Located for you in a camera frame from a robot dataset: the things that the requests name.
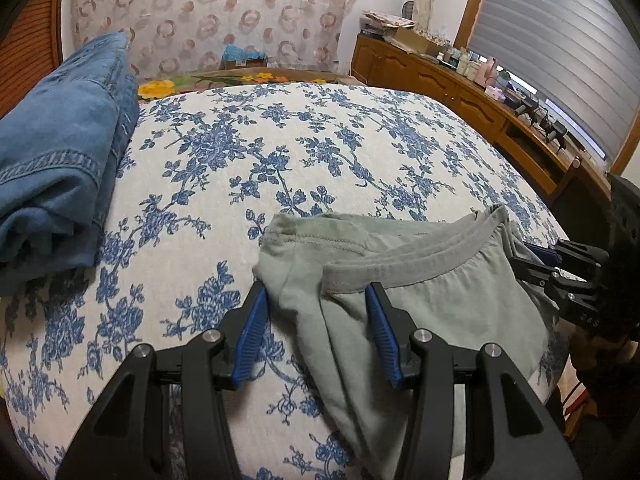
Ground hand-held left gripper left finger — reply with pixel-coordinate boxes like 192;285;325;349
57;282;271;480

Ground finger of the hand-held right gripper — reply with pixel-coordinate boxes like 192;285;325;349
525;241;608;281
512;257;596;306

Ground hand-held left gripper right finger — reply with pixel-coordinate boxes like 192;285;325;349
365;282;583;480

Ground grey-green t-shirt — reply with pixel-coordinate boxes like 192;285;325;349
252;204;567;480

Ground person's right hand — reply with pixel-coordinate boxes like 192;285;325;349
575;332;640;391

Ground wooden desk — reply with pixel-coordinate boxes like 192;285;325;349
550;157;613;241

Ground black device on stand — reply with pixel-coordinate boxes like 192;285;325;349
542;119;571;148

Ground blue floral bedspread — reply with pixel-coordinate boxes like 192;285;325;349
0;81;572;480

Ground pink bottle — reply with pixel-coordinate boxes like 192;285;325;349
475;56;502;89

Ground grey window blind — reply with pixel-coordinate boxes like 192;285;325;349
466;0;640;162

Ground wooden sideboard cabinet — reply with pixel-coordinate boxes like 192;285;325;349
349;34;583;197

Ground blue denim jeans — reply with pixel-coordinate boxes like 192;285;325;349
0;31;142;297

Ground yellow flower blanket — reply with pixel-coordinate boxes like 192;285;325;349
134;66;362;105

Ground cardboard box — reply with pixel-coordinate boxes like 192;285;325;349
394;26;437;57

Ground blue packet box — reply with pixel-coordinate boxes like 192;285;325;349
219;43;269;71

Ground wooden louvre door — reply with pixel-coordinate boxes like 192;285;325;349
0;0;67;122

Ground ring patterned curtain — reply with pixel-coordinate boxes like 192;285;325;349
69;0;369;79

